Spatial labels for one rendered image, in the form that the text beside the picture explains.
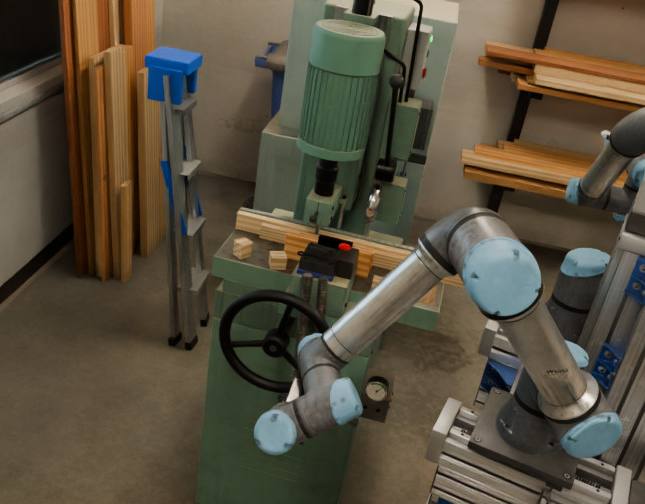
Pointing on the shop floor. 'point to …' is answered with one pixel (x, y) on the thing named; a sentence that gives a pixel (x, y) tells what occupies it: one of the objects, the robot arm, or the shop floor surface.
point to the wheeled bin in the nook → (272, 81)
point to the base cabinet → (321, 480)
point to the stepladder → (172, 127)
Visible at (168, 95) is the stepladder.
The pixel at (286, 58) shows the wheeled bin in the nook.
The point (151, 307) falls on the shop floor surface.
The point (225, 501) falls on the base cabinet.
